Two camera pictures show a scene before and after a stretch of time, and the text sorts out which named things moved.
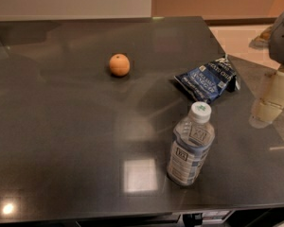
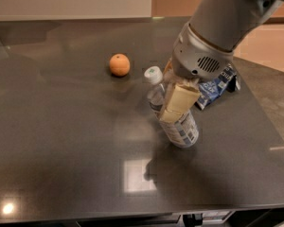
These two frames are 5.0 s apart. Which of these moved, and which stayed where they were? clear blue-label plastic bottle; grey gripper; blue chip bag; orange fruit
Moved: clear blue-label plastic bottle; grey gripper
Stayed: blue chip bag; orange fruit
